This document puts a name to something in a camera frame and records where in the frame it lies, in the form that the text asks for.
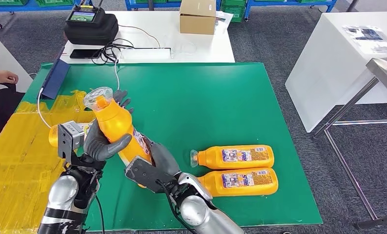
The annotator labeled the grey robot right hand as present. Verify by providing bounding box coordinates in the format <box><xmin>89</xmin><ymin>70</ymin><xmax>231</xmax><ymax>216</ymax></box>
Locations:
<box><xmin>142</xmin><ymin>136</ymin><xmax>181</xmax><ymax>176</ymax></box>

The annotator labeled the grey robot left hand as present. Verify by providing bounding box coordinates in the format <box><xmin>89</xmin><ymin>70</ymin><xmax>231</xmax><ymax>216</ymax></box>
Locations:
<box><xmin>82</xmin><ymin>90</ymin><xmax>135</xmax><ymax>162</ymax></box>

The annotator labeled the person's hand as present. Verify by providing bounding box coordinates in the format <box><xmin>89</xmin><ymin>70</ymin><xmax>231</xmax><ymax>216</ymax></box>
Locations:
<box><xmin>0</xmin><ymin>69</ymin><xmax>20</xmax><ymax>85</ymax></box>

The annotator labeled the orange detergent bottle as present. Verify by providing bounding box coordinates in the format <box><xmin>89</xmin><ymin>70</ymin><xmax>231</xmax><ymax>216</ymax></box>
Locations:
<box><xmin>190</xmin><ymin>144</ymin><xmax>275</xmax><ymax>170</ymax></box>
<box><xmin>198</xmin><ymin>167</ymin><xmax>279</xmax><ymax>197</ymax></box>
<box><xmin>83</xmin><ymin>86</ymin><xmax>153</xmax><ymax>189</ymax></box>
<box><xmin>48</xmin><ymin>122</ymin><xmax>95</xmax><ymax>148</ymax></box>

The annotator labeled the green table mat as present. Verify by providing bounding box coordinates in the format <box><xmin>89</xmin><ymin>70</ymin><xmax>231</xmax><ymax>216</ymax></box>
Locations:
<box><xmin>19</xmin><ymin>62</ymin><xmax>324</xmax><ymax>233</ymax></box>

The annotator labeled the blue shelf rack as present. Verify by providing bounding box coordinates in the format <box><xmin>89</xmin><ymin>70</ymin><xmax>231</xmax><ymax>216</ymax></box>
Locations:
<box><xmin>125</xmin><ymin>0</ymin><xmax>222</xmax><ymax>11</ymax></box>
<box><xmin>244</xmin><ymin>0</ymin><xmax>338</xmax><ymax>21</ymax></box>
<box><xmin>0</xmin><ymin>0</ymin><xmax>94</xmax><ymax>30</ymax></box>

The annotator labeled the yellow taped sheet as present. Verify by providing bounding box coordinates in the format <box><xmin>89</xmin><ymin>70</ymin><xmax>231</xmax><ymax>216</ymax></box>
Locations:
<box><xmin>0</xmin><ymin>90</ymin><xmax>97</xmax><ymax>234</ymax></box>

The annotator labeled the black smartphone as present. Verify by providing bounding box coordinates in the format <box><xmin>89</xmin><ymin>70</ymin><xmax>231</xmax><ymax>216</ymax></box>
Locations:
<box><xmin>69</xmin><ymin>49</ymin><xmax>102</xmax><ymax>59</ymax></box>

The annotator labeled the white power strip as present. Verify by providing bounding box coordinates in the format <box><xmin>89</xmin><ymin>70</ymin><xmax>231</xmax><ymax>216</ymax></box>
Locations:
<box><xmin>119</xmin><ymin>47</ymin><xmax>172</xmax><ymax>62</ymax></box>

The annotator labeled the black controller with screen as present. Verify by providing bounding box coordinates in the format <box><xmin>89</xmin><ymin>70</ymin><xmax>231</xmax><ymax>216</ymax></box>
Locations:
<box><xmin>66</xmin><ymin>0</ymin><xmax>105</xmax><ymax>26</ymax></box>

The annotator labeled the black carrying case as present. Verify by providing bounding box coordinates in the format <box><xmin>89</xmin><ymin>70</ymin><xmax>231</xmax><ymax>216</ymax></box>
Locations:
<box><xmin>63</xmin><ymin>13</ymin><xmax>119</xmax><ymax>46</ymax></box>

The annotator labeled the white desk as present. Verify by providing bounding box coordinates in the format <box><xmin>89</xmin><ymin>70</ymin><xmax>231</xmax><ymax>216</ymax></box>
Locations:
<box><xmin>60</xmin><ymin>10</ymin><xmax>236</xmax><ymax>64</ymax></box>

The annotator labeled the brown cardboard box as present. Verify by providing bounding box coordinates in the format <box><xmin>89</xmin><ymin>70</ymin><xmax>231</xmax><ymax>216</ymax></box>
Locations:
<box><xmin>179</xmin><ymin>0</ymin><xmax>217</xmax><ymax>36</ymax></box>

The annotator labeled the clear bag with papers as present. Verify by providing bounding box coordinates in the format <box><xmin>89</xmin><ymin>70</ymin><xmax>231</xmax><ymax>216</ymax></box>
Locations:
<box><xmin>214</xmin><ymin>11</ymin><xmax>234</xmax><ymax>33</ymax></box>

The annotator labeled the plastic bag with leaflets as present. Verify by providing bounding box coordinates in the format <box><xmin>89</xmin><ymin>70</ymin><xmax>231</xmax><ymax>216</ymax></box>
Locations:
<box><xmin>342</xmin><ymin>25</ymin><xmax>387</xmax><ymax>54</ymax></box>

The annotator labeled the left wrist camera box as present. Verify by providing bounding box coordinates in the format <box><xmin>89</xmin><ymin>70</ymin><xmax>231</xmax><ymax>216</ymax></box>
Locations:
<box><xmin>57</xmin><ymin>121</ymin><xmax>85</xmax><ymax>165</ymax></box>

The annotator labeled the white charging cable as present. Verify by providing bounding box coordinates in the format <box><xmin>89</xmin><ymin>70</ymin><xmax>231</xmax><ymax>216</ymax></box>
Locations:
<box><xmin>37</xmin><ymin>59</ymin><xmax>121</xmax><ymax>130</ymax></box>

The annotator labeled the black cable bundle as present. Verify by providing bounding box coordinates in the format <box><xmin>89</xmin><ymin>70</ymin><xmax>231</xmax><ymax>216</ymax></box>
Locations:
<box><xmin>91</xmin><ymin>39</ymin><xmax>172</xmax><ymax>65</ymax></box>

